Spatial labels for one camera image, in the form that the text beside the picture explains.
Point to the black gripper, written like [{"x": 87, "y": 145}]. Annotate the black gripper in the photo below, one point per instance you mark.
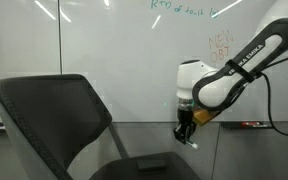
[{"x": 185, "y": 116}]

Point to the green whiteboard marker white cap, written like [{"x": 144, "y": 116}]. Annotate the green whiteboard marker white cap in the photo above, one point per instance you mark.
[{"x": 193, "y": 145}]

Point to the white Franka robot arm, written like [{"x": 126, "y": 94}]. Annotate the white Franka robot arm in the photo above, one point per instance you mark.
[{"x": 187, "y": 80}]

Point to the black fabric chair seat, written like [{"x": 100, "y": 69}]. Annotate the black fabric chair seat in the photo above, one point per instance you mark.
[{"x": 180, "y": 170}]

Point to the black marker tray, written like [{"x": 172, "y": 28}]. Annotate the black marker tray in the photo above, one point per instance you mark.
[{"x": 230, "y": 127}]

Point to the black whiteboard eraser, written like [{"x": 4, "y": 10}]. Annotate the black whiteboard eraser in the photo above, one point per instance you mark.
[{"x": 151, "y": 165}]

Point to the red whiteboard marker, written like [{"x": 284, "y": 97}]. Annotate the red whiteboard marker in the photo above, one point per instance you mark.
[{"x": 250, "y": 123}]

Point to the large white whiteboard panel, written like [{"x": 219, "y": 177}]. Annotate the large white whiteboard panel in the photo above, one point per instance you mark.
[{"x": 134, "y": 66}]

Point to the black mesh chair backrest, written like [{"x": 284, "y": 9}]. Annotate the black mesh chair backrest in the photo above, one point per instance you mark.
[{"x": 50, "y": 116}]

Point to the white whiteboard panel green scribble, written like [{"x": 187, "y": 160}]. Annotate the white whiteboard panel green scribble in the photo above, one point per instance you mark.
[{"x": 20, "y": 43}]

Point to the yellow wrist camera block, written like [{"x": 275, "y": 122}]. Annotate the yellow wrist camera block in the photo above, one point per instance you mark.
[{"x": 202, "y": 116}]

